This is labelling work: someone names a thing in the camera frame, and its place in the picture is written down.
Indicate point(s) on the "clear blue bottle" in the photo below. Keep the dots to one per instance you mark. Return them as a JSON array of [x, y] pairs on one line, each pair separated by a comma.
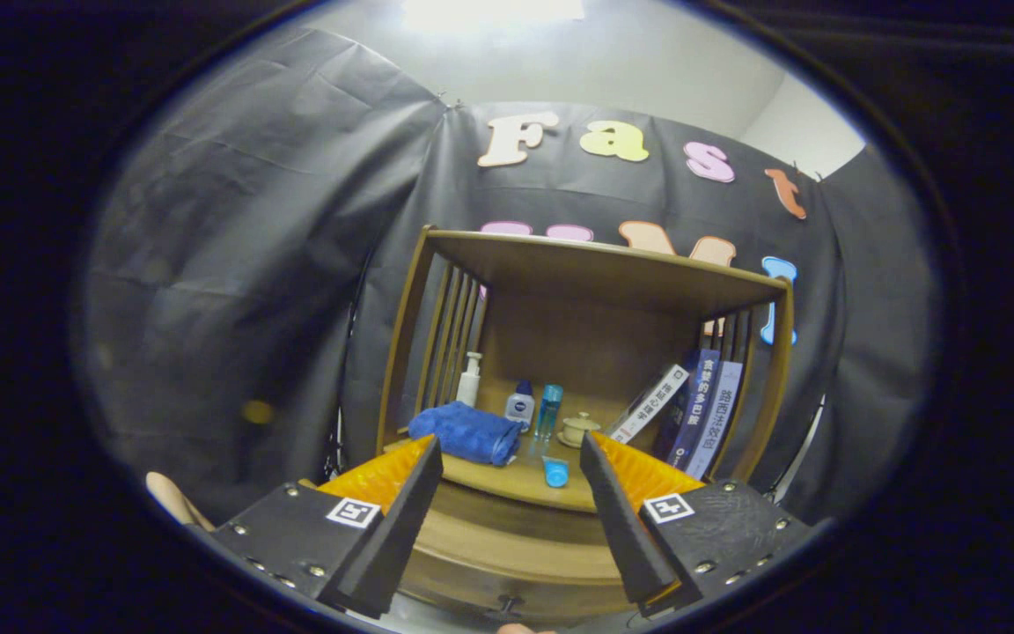
[[548, 409]]

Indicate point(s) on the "beige lidded ceramic cup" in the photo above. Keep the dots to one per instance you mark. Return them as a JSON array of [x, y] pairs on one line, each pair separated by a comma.
[[579, 430]]

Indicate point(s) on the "blue and white tube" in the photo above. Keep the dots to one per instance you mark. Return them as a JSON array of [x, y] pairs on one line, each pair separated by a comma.
[[555, 474]]

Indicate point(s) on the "white book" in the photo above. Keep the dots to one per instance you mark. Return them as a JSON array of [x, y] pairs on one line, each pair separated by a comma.
[[652, 401]]

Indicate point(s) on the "rolled blue towel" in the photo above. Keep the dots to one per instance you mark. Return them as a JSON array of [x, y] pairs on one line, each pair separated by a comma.
[[463, 431]]

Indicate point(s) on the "white pump bottle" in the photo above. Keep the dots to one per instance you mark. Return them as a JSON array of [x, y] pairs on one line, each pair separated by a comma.
[[469, 387]]

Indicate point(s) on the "light purple book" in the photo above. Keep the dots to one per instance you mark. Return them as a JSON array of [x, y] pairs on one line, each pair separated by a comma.
[[716, 418]]

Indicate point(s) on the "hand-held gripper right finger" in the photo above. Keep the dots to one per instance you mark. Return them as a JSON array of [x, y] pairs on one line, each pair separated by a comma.
[[626, 528]]

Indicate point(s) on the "dark blue book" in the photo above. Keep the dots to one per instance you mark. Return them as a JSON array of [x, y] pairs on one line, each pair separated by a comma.
[[692, 405]]

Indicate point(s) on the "white stand pole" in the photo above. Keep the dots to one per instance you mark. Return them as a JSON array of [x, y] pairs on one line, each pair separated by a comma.
[[802, 449]]

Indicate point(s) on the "wooden drawer with black knob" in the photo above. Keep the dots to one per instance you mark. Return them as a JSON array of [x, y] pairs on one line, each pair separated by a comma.
[[507, 550]]

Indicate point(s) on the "wooden cabinet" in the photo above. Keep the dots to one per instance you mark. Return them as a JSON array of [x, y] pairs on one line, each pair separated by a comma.
[[586, 335]]

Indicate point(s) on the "wooden countertop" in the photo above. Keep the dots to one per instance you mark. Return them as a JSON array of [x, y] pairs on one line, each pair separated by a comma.
[[507, 480]]

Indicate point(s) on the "white bottle with blue cap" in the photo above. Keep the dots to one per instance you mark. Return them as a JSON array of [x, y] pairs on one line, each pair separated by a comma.
[[520, 409]]

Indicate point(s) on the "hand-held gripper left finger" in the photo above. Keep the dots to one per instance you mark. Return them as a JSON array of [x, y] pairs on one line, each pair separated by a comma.
[[393, 537]]

